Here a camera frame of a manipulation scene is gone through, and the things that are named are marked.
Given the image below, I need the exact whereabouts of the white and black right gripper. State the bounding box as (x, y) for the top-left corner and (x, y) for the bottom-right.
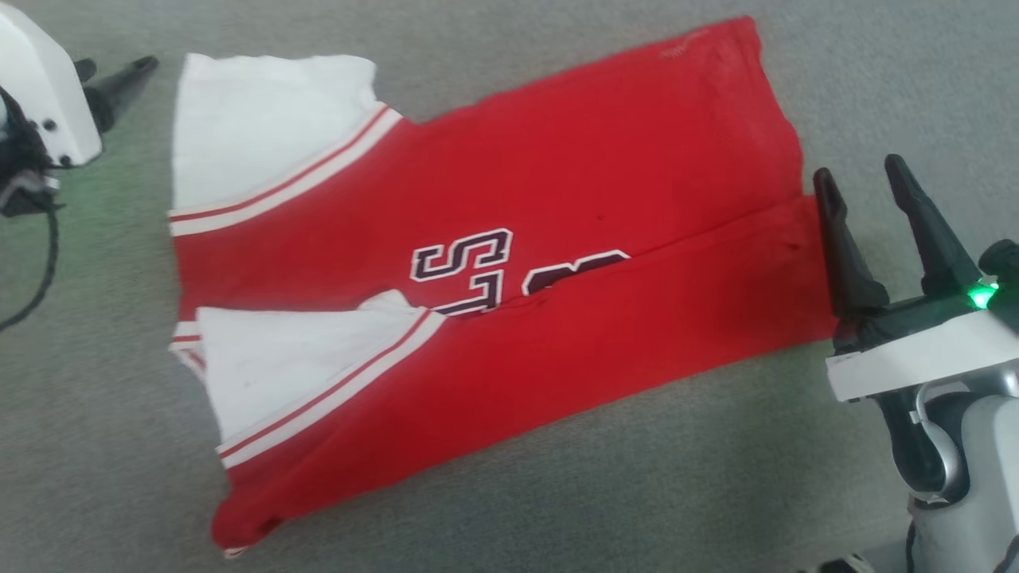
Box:
(811, 153), (1019, 403)

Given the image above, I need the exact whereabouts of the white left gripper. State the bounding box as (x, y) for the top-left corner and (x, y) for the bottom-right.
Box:
(0, 6), (159, 168)

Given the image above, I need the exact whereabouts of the red and white jersey garment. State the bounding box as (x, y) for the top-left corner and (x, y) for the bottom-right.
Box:
(167, 16), (838, 558)

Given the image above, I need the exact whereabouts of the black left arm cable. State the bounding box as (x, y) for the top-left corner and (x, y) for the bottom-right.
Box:
(0, 171), (63, 333)

